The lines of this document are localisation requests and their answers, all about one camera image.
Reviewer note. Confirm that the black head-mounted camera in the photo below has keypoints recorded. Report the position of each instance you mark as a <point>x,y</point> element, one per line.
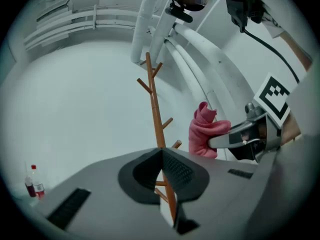
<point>180,13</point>

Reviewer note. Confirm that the brown wooden coat rack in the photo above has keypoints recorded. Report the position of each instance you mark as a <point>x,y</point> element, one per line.
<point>158,124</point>

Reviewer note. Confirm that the pink cloth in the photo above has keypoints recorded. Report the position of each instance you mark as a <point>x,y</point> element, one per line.
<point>200,134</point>

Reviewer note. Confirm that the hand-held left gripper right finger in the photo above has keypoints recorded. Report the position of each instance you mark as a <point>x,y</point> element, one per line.
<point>215,191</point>

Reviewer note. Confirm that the white ceiling vent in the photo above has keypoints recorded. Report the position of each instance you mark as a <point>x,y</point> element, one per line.
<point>53,9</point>

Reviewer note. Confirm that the white ceiling conduit rails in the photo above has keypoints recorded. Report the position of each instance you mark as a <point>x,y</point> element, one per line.
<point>82,24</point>

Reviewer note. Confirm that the person's right forearm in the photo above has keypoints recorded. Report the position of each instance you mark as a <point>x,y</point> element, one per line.
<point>291,129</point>

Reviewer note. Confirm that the red-capped clear bottle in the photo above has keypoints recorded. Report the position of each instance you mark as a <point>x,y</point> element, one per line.
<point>38,184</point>

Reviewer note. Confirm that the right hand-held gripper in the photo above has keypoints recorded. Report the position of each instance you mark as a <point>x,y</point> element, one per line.
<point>272,96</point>

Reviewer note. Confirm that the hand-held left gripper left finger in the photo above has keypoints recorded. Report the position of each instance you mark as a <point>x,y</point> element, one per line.
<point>105,184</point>

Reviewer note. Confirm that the white insulated pipe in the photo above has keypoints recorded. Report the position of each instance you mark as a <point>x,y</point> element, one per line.
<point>181,66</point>
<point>212,56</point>
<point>197,77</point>
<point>162,21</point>
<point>142,21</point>

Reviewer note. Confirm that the small dark red bottle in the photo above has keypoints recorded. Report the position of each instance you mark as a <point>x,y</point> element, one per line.
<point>30,187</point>

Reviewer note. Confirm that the person's white shirt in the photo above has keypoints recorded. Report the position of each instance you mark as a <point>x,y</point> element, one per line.
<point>272,26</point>

